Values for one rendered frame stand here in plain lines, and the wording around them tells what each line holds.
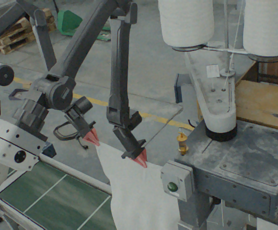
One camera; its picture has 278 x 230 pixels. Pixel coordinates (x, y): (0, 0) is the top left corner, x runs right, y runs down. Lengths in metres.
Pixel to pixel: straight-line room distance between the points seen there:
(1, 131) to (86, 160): 2.25
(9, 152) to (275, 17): 0.74
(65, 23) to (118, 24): 5.31
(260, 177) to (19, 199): 1.87
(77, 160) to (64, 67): 2.23
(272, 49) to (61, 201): 1.72
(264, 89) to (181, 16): 0.39
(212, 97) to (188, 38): 0.19
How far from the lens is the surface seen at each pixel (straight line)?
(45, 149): 2.76
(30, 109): 0.93
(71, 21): 6.51
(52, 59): 1.49
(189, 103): 1.31
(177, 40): 1.04
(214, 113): 0.93
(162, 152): 2.99
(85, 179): 2.35
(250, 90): 1.18
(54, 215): 2.22
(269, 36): 0.93
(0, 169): 1.09
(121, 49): 1.14
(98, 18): 1.04
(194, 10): 1.01
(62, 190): 2.35
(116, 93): 1.18
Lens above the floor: 1.95
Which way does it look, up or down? 34 degrees down
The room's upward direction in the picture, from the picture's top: 12 degrees counter-clockwise
